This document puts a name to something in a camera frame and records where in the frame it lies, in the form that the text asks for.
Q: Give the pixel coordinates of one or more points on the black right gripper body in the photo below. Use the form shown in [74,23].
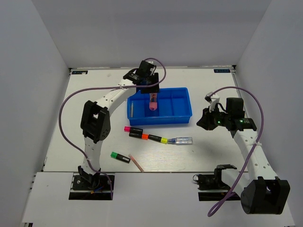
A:
[214,118]

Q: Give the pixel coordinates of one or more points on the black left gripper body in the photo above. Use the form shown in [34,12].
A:
[152,80]

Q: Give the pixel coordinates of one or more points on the pink marker set tube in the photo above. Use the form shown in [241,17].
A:
[153,102]

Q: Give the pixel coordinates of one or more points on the clear spray bottle blue cap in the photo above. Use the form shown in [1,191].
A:
[181,141]

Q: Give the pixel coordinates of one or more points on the yellow cap black highlighter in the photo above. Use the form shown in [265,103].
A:
[158,139]

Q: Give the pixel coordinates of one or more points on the pink cap black highlighter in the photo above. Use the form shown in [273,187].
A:
[133,130]

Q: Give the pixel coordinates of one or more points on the orange cap black highlighter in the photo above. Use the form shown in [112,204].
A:
[138,135]

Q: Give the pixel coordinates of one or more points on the green cap black highlighter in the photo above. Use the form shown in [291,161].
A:
[120,157]

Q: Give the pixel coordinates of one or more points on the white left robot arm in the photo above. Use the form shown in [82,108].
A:
[95,121]

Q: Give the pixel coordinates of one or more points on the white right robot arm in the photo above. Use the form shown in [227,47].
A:
[262,192]

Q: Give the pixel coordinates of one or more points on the blue plastic divided bin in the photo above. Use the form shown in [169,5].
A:
[174,107]

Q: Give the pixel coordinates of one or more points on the right corner table label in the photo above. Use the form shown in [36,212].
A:
[222,71]

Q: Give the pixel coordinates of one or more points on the corner table label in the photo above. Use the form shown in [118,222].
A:
[222,71]
[79,72]

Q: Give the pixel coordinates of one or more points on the left corner table label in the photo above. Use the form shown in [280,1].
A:
[79,72]

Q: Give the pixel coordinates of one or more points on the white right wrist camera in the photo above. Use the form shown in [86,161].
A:
[212,99]

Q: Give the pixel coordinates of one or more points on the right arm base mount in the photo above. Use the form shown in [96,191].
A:
[209,189]

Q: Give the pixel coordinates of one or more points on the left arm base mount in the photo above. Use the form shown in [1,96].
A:
[82,190]

